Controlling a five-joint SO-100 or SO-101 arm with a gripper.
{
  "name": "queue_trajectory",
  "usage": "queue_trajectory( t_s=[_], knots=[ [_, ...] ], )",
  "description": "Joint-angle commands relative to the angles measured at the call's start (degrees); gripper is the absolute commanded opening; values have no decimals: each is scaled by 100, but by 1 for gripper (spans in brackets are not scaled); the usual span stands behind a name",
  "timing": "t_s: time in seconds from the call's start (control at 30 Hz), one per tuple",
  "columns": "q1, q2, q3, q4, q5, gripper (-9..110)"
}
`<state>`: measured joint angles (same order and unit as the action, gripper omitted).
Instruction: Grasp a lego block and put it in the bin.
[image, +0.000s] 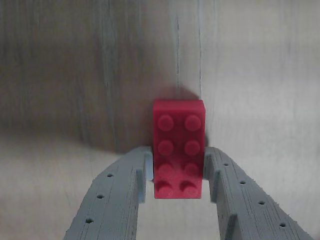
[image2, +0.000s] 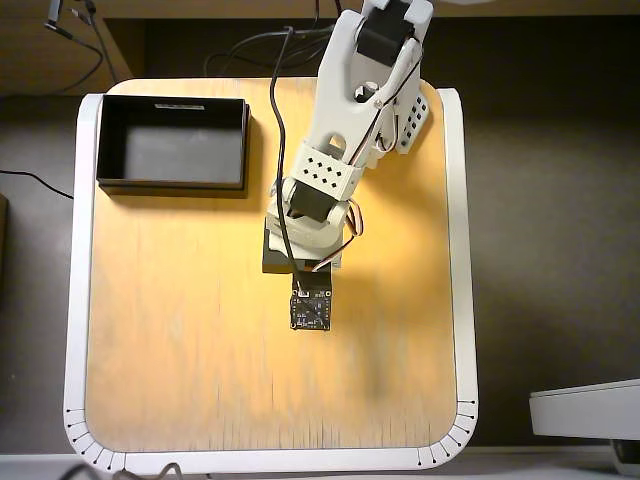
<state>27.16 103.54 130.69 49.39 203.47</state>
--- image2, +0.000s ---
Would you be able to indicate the black rectangular bin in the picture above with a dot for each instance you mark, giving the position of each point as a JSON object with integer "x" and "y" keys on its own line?
{"x": 180, "y": 150}

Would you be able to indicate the white table rim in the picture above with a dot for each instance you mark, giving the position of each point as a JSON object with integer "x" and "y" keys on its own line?
{"x": 82, "y": 250}

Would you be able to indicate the white plastic appliance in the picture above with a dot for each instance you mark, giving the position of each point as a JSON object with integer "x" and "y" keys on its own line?
{"x": 585, "y": 410}

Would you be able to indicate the wooden desk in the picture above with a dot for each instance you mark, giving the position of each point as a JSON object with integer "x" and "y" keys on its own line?
{"x": 25, "y": 60}

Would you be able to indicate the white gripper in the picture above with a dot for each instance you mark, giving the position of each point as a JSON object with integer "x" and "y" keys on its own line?
{"x": 275, "y": 261}

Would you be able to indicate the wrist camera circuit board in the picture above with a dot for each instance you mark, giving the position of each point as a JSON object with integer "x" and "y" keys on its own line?
{"x": 310, "y": 310}

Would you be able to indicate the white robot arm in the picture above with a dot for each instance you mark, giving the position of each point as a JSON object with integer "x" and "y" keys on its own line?
{"x": 345, "y": 100}

